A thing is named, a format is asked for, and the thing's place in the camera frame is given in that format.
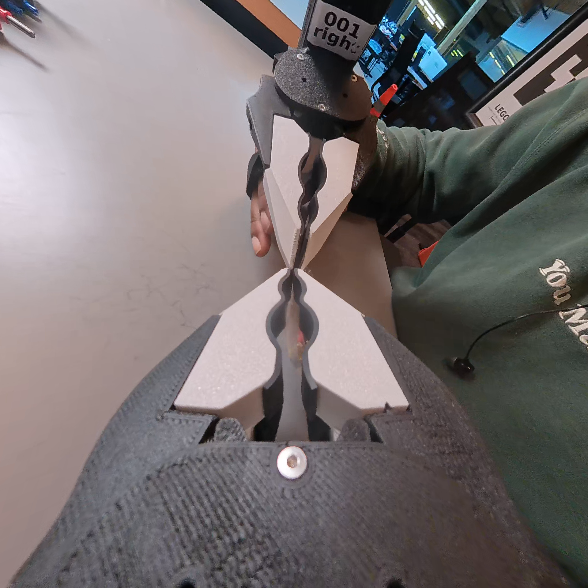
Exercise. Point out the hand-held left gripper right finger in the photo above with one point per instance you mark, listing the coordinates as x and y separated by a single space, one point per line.
353 363

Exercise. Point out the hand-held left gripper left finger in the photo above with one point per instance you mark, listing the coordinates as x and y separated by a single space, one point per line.
229 358

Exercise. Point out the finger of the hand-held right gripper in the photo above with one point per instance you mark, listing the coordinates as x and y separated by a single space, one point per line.
285 174
340 179

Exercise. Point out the small clear bag lego pieces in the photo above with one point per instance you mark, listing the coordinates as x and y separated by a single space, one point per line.
296 342

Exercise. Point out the person's right forearm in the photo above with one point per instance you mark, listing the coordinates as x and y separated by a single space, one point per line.
459 174

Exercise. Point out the lego car chassis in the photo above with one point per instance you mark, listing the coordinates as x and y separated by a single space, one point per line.
16 16

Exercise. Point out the person's right hand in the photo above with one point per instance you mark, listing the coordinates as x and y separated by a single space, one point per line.
262 225

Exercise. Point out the red orange plastic stick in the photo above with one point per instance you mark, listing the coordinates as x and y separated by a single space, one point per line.
385 99

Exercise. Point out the wooden table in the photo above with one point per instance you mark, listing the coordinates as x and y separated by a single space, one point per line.
271 18

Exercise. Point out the person's green sweatshirt torso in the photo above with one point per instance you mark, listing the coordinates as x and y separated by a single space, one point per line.
505 436

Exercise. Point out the black framed poster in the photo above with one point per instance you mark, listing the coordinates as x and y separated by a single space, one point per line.
542 78

